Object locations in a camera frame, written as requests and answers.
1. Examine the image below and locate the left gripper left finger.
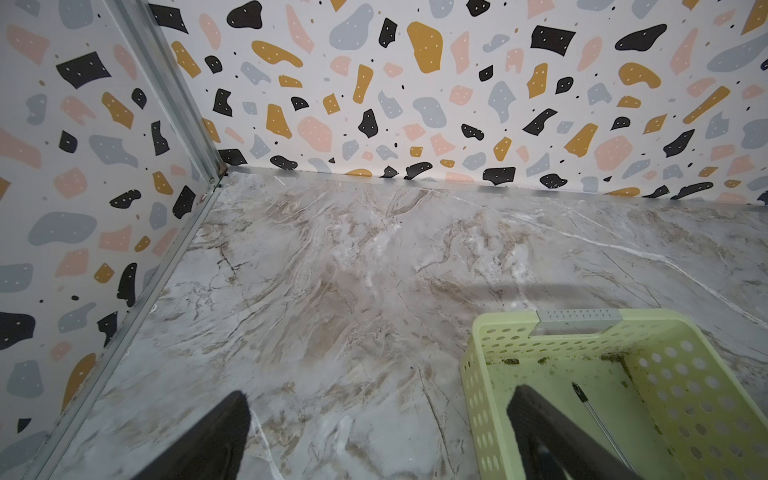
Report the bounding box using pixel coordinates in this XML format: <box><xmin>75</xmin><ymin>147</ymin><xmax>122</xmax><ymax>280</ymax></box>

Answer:
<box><xmin>134</xmin><ymin>391</ymin><xmax>251</xmax><ymax>480</ymax></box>

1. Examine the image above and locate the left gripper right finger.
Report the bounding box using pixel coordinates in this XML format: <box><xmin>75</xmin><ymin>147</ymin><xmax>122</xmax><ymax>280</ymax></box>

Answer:
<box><xmin>506</xmin><ymin>385</ymin><xmax>639</xmax><ymax>479</ymax></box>

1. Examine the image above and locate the light green plastic basket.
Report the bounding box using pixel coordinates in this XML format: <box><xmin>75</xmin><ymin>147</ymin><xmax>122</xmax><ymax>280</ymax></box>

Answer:
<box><xmin>459</xmin><ymin>308</ymin><xmax>767</xmax><ymax>479</ymax></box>

